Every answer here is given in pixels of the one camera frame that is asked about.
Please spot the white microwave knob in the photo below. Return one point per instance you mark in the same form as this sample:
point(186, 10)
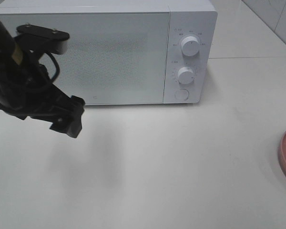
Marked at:
point(190, 45)
point(185, 75)

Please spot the white microwave oven body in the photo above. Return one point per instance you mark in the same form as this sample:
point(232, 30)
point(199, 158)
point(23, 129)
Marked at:
point(186, 17)

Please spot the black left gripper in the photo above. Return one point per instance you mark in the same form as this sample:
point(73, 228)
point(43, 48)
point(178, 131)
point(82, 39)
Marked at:
point(27, 87)

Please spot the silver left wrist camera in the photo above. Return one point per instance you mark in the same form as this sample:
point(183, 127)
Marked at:
point(37, 38)

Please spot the white microwave door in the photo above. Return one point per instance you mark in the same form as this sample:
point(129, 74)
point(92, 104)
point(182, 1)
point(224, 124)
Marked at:
point(110, 58)

